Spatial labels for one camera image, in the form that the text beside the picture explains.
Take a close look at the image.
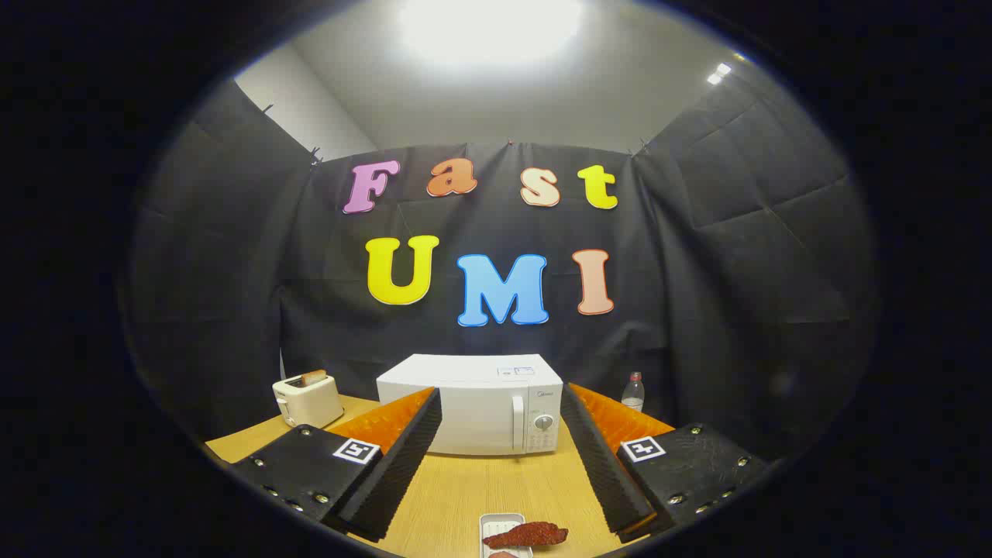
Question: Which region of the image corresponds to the black backdrop cloth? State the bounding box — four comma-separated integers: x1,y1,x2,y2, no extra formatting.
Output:
124,74,880,466

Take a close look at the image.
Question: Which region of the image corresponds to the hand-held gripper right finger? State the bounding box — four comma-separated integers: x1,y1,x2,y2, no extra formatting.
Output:
560,382,770,544

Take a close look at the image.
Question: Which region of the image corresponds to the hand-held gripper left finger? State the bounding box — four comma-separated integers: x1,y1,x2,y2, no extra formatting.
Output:
230,387,443,543

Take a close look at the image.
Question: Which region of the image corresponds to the white toaster oven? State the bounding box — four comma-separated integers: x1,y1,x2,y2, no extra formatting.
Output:
377,354,564,456

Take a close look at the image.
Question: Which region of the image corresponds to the red-brown meat strip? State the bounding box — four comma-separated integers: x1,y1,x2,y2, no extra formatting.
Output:
483,522,569,549

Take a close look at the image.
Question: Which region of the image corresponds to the small white food tray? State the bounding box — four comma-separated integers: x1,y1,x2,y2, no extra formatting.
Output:
479,512,536,558

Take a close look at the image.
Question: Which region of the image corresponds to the cream pop-up toaster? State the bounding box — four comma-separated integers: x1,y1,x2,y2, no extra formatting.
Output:
272,372,345,429

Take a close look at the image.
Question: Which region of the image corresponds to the large ceiling light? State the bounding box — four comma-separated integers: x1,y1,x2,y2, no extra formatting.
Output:
399,0,582,67

